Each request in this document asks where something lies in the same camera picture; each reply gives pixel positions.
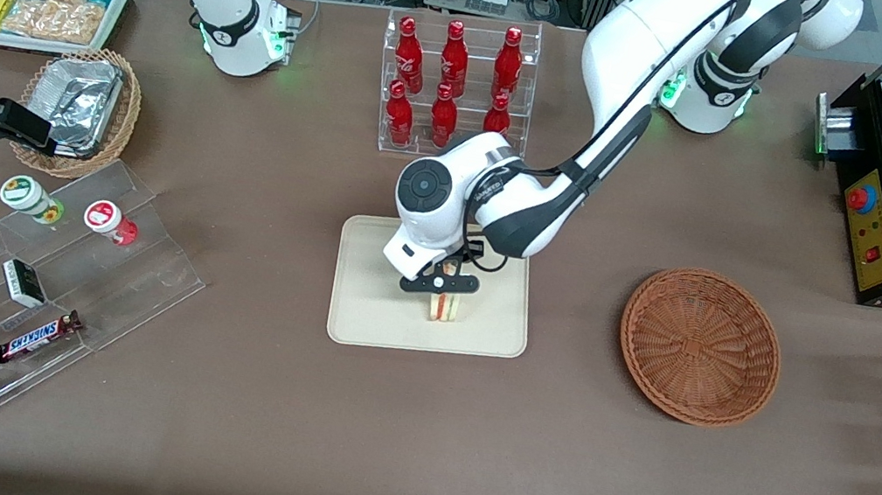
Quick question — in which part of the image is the triangular sandwich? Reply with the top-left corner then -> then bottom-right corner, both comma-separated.
423,257 -> 469,327

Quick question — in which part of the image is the beige plastic tray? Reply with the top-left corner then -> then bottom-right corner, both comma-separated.
324,201 -> 546,373

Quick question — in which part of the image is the white snack tray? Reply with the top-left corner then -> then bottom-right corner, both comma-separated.
0,0 -> 129,67

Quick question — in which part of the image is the light tan wicker basket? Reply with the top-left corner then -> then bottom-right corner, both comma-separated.
6,37 -> 149,189

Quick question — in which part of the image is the brown wicker basket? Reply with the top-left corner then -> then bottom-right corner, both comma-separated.
607,257 -> 795,438

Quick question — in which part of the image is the aluminium foil container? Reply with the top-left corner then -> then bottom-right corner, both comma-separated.
23,49 -> 128,165

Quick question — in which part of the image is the green lidded cup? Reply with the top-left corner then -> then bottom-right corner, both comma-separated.
0,172 -> 70,227

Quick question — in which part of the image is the large clear cracker bag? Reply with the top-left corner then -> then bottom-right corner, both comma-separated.
0,0 -> 108,49

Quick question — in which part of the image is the red lidded cup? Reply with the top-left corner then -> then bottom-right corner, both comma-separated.
80,198 -> 143,249

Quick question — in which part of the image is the red cola bottle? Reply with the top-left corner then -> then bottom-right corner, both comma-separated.
482,90 -> 516,138
434,18 -> 476,100
388,15 -> 434,96
381,79 -> 420,148
426,82 -> 464,150
490,24 -> 528,102

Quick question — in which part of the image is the small black box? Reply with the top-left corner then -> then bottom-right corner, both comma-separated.
0,257 -> 53,311

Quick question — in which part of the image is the clear acrylic step display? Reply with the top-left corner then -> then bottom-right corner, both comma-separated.
0,141 -> 224,483

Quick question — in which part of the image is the brown snickers bar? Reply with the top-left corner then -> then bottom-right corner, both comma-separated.
0,299 -> 87,376

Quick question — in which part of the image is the clear acrylic bottle rack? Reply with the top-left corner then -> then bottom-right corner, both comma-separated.
366,0 -> 546,174

